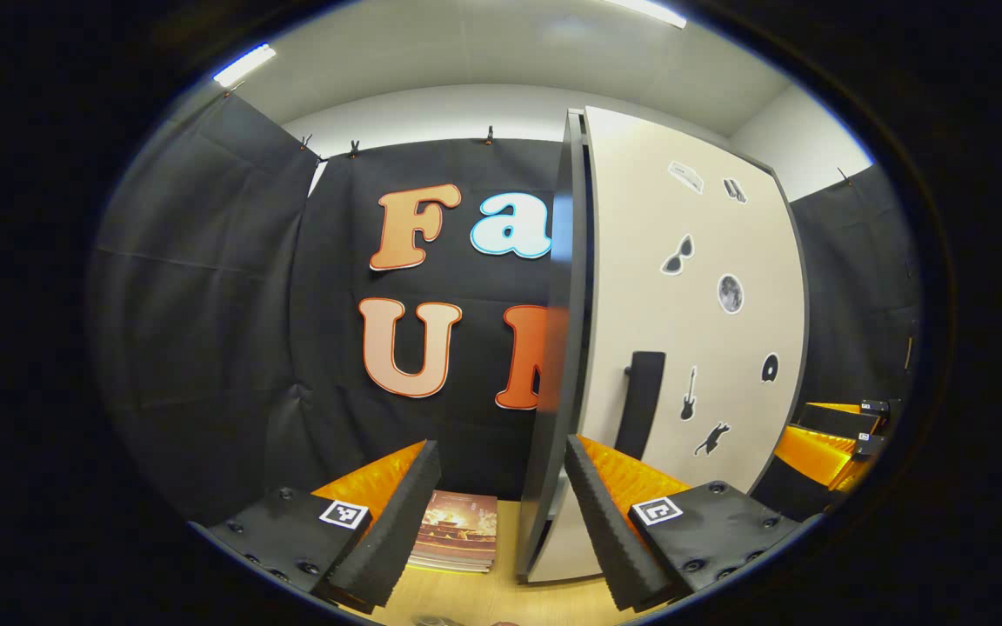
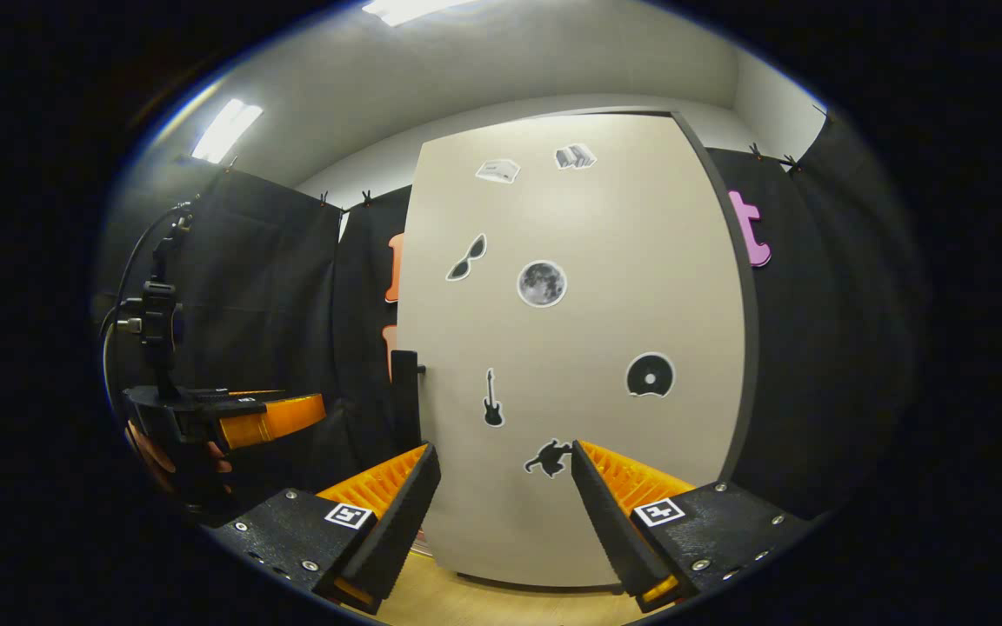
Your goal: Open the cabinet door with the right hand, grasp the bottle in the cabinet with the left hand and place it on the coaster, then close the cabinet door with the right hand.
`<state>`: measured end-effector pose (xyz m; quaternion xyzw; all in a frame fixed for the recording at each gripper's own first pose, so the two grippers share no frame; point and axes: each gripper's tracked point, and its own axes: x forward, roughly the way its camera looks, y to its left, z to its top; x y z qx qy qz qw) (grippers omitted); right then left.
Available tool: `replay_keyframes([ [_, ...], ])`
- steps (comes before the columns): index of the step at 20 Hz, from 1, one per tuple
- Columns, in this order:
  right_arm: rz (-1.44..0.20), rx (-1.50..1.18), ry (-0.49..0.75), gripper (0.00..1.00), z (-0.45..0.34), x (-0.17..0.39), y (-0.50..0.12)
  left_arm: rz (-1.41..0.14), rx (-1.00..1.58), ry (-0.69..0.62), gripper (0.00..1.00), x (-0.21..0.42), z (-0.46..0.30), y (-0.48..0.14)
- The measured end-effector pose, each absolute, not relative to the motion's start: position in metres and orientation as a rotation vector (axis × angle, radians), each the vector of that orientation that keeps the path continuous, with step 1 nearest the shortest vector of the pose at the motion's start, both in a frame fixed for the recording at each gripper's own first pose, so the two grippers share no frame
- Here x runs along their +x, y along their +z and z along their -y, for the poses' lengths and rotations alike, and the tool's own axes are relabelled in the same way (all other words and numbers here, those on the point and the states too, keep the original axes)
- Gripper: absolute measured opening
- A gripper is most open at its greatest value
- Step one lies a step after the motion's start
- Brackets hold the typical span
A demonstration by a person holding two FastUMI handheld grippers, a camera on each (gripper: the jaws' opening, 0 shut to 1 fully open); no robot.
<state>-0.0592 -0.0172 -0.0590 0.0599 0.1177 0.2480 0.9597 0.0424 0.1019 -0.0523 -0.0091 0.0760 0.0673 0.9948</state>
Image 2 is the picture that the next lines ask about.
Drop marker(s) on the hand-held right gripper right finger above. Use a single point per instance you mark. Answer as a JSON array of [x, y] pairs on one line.
[[610, 526]]

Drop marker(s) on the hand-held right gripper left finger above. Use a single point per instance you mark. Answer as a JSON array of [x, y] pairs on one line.
[[397, 522]]

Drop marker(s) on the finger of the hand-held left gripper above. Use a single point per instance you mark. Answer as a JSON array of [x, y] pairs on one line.
[[279, 417], [249, 395]]

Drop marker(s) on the beige cabinet door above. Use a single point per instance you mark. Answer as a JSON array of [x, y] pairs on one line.
[[597, 217]]

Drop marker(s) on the black backdrop cloth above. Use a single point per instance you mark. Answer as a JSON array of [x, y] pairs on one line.
[[275, 287]]

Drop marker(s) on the ceiling light panel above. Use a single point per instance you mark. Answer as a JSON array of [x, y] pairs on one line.
[[227, 130], [414, 9]]

